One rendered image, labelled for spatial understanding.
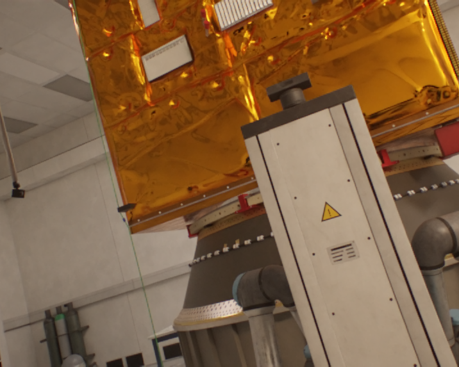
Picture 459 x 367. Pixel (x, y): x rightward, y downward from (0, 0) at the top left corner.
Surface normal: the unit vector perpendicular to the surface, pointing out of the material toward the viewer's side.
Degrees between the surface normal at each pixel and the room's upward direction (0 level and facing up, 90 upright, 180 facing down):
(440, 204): 62
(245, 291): 80
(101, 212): 90
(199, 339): 90
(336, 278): 90
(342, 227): 90
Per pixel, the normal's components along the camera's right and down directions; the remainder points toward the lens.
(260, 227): -0.57, -0.44
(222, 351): -0.71, 0.10
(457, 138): -0.37, -0.04
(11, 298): 0.89, -0.33
